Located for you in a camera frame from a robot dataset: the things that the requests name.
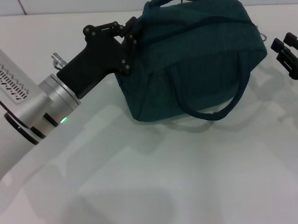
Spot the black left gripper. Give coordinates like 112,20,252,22
53,16,145,101

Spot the dark teal fabric bag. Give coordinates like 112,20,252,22
112,0,273,127

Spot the silver left gripper plug stub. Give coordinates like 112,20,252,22
50,53,68,71

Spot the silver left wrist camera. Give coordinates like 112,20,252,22
0,43,53,118

